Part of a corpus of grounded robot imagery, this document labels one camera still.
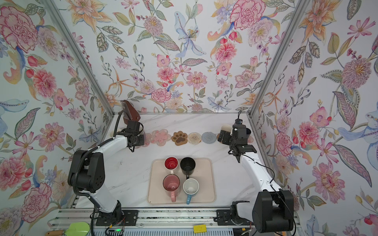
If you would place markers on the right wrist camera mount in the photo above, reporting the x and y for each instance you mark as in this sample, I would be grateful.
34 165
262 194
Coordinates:
238 121

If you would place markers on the pink flower coaster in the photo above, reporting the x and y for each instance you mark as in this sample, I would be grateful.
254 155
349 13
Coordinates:
250 140
160 137
147 139

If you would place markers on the green spatula wooden handle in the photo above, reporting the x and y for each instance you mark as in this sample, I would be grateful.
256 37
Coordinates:
75 229

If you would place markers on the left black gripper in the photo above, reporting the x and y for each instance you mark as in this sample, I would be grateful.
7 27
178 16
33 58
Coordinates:
141 138

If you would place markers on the pink mug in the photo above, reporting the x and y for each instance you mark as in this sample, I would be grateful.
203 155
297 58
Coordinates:
171 184

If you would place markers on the black mug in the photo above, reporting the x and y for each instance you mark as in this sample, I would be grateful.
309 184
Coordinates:
187 166

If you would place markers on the grey-blue woven round coaster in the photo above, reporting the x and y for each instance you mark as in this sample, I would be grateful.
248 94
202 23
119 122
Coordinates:
209 137

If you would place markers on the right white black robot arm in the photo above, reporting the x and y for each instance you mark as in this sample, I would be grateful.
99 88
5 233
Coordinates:
273 209

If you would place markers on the white multicolour zigzag coaster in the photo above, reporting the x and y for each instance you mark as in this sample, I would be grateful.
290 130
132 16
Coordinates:
194 138

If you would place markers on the small dark navy mug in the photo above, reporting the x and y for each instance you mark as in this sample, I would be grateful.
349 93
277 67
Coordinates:
248 132

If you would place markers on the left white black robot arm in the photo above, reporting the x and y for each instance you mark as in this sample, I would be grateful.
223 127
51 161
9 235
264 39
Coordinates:
87 170

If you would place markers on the red mug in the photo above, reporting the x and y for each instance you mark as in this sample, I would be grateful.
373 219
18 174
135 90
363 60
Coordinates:
171 165

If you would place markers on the blue mug white inside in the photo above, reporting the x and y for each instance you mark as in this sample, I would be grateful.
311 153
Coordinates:
191 188

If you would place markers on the yellow sticky label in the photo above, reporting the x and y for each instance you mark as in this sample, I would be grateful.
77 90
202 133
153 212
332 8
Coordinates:
199 229

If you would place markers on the beige serving tray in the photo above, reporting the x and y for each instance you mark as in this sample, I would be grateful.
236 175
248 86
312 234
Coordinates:
203 173

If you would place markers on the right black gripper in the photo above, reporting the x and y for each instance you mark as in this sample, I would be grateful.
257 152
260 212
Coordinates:
228 135

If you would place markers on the brown paw print coaster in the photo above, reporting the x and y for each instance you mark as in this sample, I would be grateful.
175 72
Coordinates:
179 138

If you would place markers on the brown wooden metronome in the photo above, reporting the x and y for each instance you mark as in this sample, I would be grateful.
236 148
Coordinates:
129 112

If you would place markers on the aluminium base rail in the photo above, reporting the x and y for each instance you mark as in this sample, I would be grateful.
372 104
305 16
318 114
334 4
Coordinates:
158 221

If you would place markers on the light green mug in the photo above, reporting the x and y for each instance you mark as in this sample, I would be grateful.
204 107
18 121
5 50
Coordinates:
226 129

